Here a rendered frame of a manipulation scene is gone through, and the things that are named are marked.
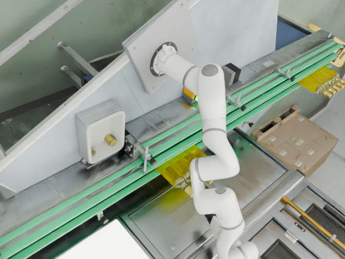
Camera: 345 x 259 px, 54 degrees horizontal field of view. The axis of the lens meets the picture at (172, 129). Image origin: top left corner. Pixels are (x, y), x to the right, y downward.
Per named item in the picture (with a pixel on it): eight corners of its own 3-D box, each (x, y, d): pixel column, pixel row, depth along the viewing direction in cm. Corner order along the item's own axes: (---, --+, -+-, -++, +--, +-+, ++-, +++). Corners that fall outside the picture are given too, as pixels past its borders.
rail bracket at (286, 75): (272, 71, 204) (291, 83, 197) (276, 61, 199) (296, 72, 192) (276, 69, 206) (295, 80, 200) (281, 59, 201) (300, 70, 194)
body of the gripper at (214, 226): (233, 244, 141) (219, 222, 147) (240, 232, 133) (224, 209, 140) (218, 252, 138) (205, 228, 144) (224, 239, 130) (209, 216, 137)
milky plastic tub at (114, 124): (78, 153, 144) (90, 166, 140) (74, 114, 128) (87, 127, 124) (112, 136, 153) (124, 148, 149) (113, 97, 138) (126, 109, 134)
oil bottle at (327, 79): (299, 73, 237) (334, 95, 223) (302, 67, 233) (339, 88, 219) (303, 71, 240) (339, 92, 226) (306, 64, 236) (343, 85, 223)
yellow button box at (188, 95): (181, 95, 173) (191, 103, 170) (183, 84, 168) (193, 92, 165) (191, 91, 177) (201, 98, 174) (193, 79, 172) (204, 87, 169)
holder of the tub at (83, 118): (79, 160, 148) (89, 171, 144) (74, 113, 129) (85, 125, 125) (112, 143, 157) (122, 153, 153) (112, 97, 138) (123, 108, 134)
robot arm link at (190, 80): (185, 93, 138) (214, 113, 130) (179, 72, 126) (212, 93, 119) (200, 77, 140) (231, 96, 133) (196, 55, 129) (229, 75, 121)
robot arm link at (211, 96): (202, 141, 124) (196, 117, 110) (200, 88, 136) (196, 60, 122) (228, 139, 122) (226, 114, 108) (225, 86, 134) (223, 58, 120)
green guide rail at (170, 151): (140, 156, 154) (151, 168, 151) (140, 155, 154) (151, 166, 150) (328, 50, 249) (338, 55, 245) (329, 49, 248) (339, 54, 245)
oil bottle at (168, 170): (148, 162, 163) (177, 191, 153) (148, 154, 159) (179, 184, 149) (156, 156, 166) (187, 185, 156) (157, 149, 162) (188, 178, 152)
